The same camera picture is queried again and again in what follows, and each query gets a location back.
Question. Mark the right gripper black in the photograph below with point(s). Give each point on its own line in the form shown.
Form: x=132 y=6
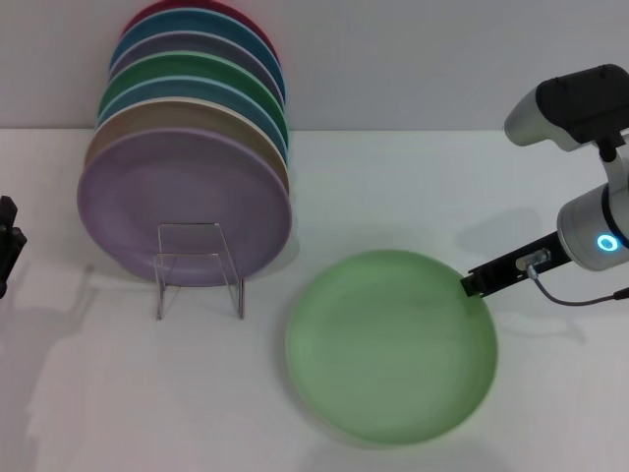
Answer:
x=540 y=268

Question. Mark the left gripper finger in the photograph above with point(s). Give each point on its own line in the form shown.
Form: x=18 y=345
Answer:
x=9 y=255

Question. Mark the light green plate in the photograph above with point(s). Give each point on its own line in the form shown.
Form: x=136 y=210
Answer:
x=388 y=344

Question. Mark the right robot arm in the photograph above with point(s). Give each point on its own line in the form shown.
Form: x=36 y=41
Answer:
x=585 y=221

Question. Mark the lilac plate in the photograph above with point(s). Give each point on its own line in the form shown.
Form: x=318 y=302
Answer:
x=162 y=196

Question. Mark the beige plate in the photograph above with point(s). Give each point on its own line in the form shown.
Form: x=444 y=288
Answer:
x=172 y=113

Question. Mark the light blue plate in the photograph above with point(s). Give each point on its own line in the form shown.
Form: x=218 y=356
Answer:
x=187 y=88

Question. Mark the dark green plate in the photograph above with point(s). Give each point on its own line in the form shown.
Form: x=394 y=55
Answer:
x=187 y=64

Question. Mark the grey purple plate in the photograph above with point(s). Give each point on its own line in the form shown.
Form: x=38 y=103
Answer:
x=196 y=41

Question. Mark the teal blue plate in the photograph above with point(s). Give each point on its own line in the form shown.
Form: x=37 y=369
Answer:
x=196 y=22

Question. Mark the red plate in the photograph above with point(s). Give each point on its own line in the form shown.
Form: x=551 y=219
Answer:
x=196 y=3

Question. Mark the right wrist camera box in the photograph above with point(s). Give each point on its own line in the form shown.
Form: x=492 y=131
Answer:
x=565 y=108

